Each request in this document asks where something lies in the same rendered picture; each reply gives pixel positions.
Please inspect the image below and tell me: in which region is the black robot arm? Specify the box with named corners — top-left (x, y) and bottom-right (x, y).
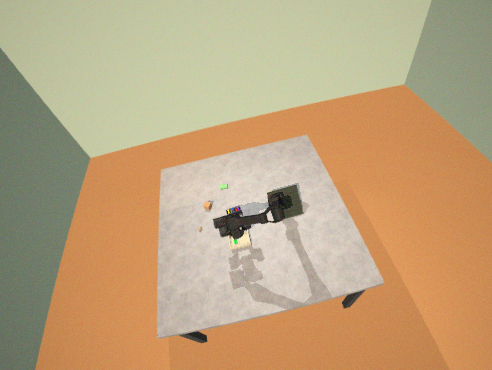
top-left (213, 192), bottom-right (285, 240)

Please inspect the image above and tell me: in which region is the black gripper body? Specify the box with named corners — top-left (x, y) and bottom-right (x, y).
top-left (219, 225), bottom-right (251, 238)

